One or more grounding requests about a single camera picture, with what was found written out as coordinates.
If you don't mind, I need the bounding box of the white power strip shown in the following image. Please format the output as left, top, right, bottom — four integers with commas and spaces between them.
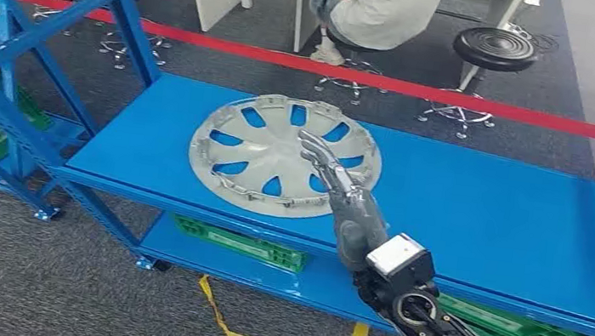
503, 21, 537, 41

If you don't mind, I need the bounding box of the blue metal shelf cart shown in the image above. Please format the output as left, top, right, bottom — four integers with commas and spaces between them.
32, 59, 595, 336

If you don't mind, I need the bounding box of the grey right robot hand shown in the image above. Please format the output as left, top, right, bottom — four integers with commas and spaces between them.
283, 130, 401, 275

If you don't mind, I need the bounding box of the seated person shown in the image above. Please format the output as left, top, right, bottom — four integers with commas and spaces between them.
297, 0, 446, 80

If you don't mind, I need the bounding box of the silver plastic wheel cover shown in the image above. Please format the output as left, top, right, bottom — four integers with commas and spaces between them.
182, 83, 389, 230

